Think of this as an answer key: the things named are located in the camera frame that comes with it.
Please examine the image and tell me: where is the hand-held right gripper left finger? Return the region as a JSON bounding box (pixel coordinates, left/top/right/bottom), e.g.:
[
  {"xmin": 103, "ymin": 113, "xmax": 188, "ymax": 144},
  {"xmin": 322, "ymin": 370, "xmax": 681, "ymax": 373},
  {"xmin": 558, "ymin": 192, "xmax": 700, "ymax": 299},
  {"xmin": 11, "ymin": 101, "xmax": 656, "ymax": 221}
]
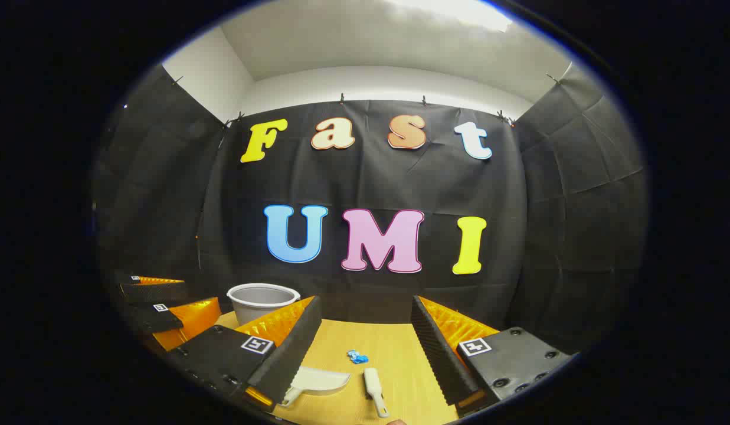
[{"xmin": 169, "ymin": 295, "xmax": 322, "ymax": 413}]

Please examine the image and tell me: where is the grey plastic garbage bin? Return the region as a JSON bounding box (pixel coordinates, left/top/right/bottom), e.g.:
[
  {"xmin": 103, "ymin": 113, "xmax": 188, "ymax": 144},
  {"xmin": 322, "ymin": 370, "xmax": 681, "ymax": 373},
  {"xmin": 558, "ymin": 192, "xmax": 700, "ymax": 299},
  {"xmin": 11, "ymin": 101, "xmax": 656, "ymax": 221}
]
[{"xmin": 227, "ymin": 283, "xmax": 302, "ymax": 326}]

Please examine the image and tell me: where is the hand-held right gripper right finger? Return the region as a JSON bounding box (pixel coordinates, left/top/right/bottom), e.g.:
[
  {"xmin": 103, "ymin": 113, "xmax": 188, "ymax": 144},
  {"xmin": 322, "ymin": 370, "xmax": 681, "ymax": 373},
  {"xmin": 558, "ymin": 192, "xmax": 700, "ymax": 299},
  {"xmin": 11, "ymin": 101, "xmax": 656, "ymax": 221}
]
[{"xmin": 411, "ymin": 295, "xmax": 573, "ymax": 417}]

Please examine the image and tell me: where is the wooden desktop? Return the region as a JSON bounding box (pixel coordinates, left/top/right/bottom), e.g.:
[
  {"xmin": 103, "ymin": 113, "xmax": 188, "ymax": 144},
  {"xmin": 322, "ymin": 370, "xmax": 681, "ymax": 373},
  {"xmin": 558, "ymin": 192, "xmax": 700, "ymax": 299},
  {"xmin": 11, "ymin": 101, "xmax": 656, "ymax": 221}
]
[{"xmin": 214, "ymin": 311, "xmax": 501, "ymax": 425}]

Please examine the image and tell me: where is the grey plastic dustpan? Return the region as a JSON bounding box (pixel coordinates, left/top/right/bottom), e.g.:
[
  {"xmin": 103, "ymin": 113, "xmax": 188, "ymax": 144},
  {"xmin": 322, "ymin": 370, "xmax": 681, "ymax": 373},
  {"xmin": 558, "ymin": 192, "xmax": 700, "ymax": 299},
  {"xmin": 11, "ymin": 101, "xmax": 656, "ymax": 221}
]
[{"xmin": 279, "ymin": 366, "xmax": 352, "ymax": 408}]

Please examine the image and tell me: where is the small grey broom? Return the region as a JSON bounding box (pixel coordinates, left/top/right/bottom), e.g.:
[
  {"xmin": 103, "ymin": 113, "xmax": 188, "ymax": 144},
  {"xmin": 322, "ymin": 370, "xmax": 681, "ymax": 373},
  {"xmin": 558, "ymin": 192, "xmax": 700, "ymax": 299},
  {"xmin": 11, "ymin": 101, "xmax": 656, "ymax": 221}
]
[{"xmin": 364, "ymin": 368, "xmax": 390, "ymax": 419}]

